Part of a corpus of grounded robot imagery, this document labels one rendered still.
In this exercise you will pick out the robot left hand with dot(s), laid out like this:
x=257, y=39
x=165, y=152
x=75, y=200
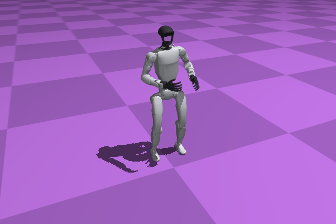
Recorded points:
x=194, y=81

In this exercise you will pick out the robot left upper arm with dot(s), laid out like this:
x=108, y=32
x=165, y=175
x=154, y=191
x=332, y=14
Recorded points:
x=183, y=55

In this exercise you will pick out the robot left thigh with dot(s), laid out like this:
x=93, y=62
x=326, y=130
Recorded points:
x=181, y=108

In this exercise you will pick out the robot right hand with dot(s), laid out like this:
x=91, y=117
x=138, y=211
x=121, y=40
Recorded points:
x=169, y=85

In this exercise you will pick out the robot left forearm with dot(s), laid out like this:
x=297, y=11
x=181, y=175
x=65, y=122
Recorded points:
x=190, y=71

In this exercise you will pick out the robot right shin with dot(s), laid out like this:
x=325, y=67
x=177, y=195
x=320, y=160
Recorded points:
x=155, y=138

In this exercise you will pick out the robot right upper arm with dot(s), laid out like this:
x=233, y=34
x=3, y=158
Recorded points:
x=149, y=59

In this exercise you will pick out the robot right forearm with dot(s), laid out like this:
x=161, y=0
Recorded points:
x=151, y=81

